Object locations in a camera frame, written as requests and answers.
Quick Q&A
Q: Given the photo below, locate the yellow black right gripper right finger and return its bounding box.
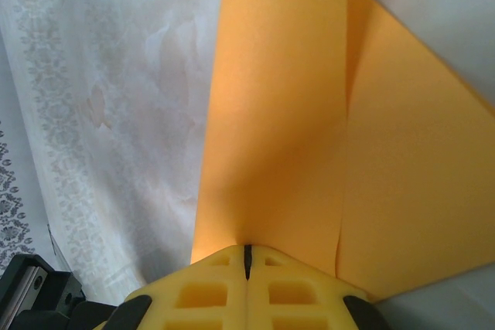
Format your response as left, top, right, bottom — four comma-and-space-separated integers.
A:
247, 244, 391, 330

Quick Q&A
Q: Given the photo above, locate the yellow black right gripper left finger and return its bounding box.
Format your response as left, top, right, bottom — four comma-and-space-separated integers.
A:
106, 244, 248, 330

